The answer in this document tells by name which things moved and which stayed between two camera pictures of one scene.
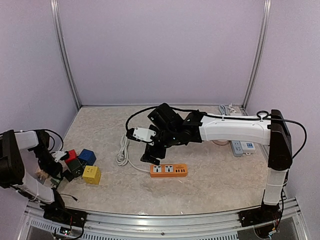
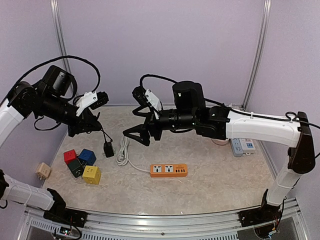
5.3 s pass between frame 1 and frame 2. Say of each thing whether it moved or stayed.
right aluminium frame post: stayed
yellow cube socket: stayed
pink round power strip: stayed
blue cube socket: stayed
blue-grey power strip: stayed
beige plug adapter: stayed
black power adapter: moved
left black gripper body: moved
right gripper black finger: moved
